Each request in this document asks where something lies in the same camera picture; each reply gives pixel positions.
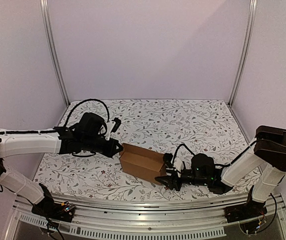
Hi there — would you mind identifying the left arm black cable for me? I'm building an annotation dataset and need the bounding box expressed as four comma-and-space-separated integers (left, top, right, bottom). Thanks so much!
0, 98, 111, 136

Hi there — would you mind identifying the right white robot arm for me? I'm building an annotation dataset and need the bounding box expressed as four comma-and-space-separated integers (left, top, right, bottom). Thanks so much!
155, 125, 286, 218

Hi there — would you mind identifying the floral patterned table mat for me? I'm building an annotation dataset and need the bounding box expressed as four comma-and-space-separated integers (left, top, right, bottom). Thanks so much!
33, 99, 247, 202

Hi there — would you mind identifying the aluminium frame post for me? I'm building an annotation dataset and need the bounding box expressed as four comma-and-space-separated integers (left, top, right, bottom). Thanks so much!
40, 0, 70, 106
228, 0, 258, 108

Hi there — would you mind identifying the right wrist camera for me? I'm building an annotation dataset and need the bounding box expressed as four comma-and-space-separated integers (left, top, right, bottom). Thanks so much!
163, 153, 184, 173

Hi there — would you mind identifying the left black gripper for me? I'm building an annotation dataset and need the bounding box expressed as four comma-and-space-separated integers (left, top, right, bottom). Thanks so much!
82, 136, 123, 159

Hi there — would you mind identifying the right aluminium frame post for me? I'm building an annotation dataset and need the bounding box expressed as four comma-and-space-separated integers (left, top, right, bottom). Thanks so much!
228, 0, 258, 108

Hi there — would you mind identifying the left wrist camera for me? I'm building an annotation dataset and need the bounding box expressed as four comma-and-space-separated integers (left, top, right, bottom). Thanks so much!
104, 117, 121, 141

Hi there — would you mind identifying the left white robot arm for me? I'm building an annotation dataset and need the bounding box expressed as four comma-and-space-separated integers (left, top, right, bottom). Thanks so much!
0, 112, 123, 217

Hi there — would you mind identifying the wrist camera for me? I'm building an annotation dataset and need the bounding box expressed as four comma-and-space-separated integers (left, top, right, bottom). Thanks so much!
104, 117, 121, 141
163, 153, 184, 173

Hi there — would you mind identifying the brown cardboard box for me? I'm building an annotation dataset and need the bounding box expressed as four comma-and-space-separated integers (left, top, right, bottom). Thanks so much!
119, 143, 166, 185

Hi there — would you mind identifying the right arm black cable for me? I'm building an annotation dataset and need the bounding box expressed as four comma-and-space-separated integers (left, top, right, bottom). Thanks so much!
172, 143, 258, 171

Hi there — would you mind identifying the front aluminium rail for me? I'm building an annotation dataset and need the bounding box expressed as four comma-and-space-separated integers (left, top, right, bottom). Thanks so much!
3, 197, 286, 240

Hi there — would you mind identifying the left aluminium frame post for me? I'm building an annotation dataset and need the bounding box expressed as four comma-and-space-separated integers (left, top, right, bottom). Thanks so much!
40, 0, 70, 106

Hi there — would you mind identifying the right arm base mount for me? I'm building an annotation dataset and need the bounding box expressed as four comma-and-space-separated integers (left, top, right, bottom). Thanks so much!
224, 186, 267, 223

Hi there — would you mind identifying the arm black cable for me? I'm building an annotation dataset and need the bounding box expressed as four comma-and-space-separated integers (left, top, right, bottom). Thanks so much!
0, 98, 111, 136
172, 143, 258, 171

